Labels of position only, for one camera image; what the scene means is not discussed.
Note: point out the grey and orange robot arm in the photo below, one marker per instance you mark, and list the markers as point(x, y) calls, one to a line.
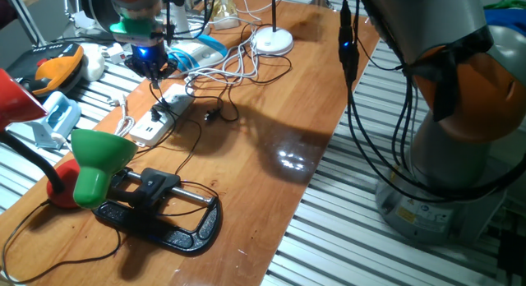
point(431, 23)

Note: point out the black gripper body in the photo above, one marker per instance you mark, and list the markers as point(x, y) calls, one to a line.
point(148, 52)

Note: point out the white power adapter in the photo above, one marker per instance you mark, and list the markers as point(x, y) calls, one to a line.
point(117, 53)

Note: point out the green clamp desk lamp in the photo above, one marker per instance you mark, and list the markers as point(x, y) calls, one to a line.
point(98, 154)

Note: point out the gold foil bag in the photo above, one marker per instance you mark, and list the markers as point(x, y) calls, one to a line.
point(226, 12)

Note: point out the white power strip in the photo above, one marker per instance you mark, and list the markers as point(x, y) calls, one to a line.
point(144, 132)

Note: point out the white shade desk lamp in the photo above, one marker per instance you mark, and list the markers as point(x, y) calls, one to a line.
point(273, 41)

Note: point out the light blue clothes iron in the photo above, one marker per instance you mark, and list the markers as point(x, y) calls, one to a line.
point(61, 113)

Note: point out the black round device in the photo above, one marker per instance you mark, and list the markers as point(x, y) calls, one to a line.
point(92, 10)

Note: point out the robot teach pendant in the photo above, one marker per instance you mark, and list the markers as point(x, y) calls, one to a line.
point(57, 68)

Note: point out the grey slanted metal rod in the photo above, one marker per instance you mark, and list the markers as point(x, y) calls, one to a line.
point(26, 21)

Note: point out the white rounded object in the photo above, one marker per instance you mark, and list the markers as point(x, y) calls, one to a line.
point(92, 62)

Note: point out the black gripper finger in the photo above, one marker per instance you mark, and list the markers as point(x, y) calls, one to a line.
point(137, 67)
point(168, 68)

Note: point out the red desk lamp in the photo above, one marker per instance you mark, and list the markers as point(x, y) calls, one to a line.
point(16, 101)

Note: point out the blue plastic bag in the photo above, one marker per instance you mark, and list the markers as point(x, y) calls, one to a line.
point(509, 21)

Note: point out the dark sleeved person forearm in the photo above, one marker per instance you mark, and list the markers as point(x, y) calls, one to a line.
point(6, 10)

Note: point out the white and blue LED lamp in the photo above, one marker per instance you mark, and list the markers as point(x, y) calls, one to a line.
point(201, 52)

